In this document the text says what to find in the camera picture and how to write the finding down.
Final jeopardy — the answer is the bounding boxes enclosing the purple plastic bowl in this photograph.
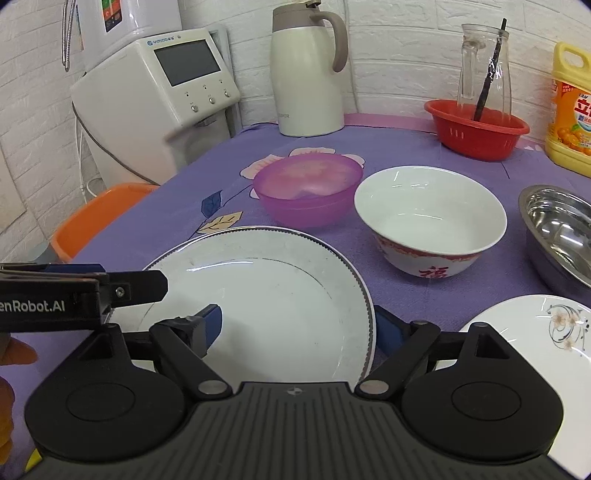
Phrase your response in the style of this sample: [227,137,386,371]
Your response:
[252,153,363,229]

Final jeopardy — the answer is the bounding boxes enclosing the person's left hand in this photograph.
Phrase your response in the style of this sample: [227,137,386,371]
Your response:
[0,333,38,465]

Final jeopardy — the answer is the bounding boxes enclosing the orange plastic basin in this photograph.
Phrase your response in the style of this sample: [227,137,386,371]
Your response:
[50,183,157,263]

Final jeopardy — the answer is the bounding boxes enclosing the large white plate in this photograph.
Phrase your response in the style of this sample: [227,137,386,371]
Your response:
[110,226,376,387]

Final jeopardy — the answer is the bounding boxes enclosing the white ceramic bowl red pattern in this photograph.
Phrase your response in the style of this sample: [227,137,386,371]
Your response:
[353,165,508,279]

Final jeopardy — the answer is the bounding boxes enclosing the purple floral tablecloth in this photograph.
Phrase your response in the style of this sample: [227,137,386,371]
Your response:
[25,127,590,479]

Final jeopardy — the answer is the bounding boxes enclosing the white plate floral pattern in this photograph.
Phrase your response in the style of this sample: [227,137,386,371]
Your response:
[434,294,591,478]

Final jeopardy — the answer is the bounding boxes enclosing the white countertop water dispenser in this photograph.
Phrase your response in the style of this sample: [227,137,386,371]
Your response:
[71,26,242,188]

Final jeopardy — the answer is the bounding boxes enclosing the stainless steel bowl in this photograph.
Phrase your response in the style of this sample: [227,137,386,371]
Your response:
[519,185,591,305]

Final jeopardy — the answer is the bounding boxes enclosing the red plastic basket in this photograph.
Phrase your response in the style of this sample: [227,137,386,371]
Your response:
[424,99,530,162]

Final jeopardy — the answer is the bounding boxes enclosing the white thermos jug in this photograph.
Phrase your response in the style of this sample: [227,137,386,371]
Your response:
[270,1,349,137]

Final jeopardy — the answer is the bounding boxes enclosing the yellow detergent bottle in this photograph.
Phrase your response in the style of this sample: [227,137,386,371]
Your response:
[545,42,591,177]

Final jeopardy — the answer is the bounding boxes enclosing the white water purifier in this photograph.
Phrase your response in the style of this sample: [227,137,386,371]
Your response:
[76,0,182,71]

